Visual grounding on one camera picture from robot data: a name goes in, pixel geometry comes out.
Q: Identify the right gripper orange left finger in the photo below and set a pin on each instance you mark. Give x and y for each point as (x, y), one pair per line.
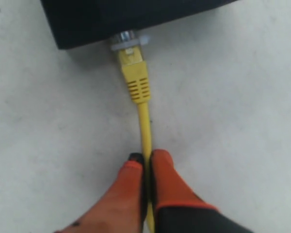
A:
(122, 209)

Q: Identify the black network switch box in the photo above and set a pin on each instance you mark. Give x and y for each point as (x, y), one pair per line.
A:
(76, 23)

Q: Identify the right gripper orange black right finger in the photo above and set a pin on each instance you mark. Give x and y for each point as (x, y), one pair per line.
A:
(177, 208)

